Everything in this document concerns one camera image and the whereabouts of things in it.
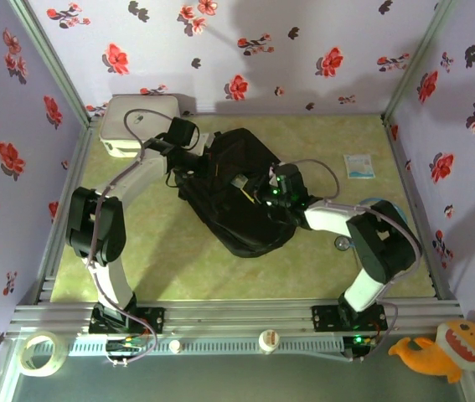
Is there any white plastic storage box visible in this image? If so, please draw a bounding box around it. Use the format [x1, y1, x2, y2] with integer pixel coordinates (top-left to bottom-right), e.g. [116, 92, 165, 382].
[98, 95, 179, 159]

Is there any clear tape roll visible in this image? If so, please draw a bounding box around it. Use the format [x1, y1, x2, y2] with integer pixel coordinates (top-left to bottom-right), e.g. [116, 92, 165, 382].
[18, 331, 69, 378]

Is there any orange plush toy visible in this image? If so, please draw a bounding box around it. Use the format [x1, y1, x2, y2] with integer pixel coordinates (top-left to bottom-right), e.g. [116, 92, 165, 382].
[388, 318, 475, 384]

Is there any white slotted cable duct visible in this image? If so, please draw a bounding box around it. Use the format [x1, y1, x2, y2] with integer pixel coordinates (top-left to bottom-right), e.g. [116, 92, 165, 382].
[67, 337, 345, 357]

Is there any white bottle with red label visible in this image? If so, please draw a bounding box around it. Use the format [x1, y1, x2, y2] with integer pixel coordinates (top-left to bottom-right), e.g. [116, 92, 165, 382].
[258, 328, 281, 355]

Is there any black backpack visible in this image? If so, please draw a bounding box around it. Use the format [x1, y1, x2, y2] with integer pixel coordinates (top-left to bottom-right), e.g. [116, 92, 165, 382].
[173, 127, 305, 259]

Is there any aluminium frame cross rail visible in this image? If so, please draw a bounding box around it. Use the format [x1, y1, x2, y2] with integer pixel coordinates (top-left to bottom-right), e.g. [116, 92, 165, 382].
[4, 299, 467, 340]

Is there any aluminium frame post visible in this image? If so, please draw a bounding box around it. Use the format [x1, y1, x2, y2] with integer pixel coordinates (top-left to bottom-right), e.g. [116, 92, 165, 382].
[7, 0, 100, 126]
[380, 0, 459, 126]

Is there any small controller board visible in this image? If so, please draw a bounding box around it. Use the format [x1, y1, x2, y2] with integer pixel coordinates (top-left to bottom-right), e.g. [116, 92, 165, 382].
[106, 338, 148, 368]
[343, 333, 379, 362]

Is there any white and blue packet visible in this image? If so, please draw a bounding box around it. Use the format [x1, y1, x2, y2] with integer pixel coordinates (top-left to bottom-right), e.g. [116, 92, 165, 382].
[343, 153, 376, 180]

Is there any lilac right arm cable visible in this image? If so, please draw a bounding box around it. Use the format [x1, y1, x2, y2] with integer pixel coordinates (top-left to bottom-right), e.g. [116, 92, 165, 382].
[281, 157, 423, 363]

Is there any stethoscope with blue tube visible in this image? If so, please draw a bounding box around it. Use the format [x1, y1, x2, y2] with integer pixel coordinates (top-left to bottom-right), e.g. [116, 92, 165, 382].
[333, 196, 409, 254]

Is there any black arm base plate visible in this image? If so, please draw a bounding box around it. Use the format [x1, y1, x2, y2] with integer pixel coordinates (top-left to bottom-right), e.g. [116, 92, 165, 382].
[311, 304, 389, 332]
[89, 307, 166, 335]

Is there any aluminium frame side rail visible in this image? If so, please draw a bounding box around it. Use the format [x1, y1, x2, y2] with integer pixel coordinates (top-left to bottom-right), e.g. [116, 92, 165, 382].
[381, 115, 456, 302]
[34, 116, 100, 305]

